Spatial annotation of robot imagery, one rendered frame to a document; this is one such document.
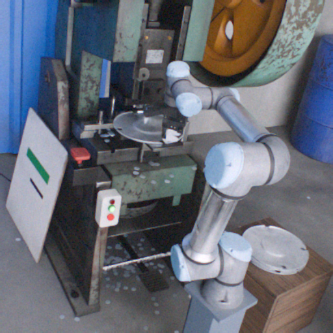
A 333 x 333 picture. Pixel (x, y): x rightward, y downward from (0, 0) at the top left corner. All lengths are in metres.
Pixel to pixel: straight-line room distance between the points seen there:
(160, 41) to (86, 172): 0.57
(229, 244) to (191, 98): 0.48
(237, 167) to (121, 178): 0.77
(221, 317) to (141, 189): 0.63
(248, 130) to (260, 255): 0.79
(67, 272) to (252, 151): 1.32
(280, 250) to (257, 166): 0.94
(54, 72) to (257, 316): 1.35
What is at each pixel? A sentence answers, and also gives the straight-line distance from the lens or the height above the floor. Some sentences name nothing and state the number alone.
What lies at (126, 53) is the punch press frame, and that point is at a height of 1.09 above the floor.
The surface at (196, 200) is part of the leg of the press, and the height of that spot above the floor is 0.47.
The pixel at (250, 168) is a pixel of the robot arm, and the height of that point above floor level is 1.05.
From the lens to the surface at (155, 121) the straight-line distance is 2.02.
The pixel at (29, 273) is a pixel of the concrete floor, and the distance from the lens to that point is 2.36.
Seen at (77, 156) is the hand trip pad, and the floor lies 0.76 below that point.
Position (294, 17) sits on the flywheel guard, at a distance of 1.80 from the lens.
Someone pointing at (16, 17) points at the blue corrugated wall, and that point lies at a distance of 2.92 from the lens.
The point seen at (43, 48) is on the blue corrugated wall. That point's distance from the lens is 3.04.
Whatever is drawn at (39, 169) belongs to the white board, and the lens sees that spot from 2.37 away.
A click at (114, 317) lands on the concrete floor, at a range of 2.19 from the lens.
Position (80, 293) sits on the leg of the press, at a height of 0.03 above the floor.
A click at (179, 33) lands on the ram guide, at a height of 1.17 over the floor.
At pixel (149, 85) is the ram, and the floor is 0.96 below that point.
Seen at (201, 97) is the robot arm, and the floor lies 1.06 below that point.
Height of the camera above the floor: 1.60
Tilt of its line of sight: 29 degrees down
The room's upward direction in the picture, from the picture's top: 10 degrees clockwise
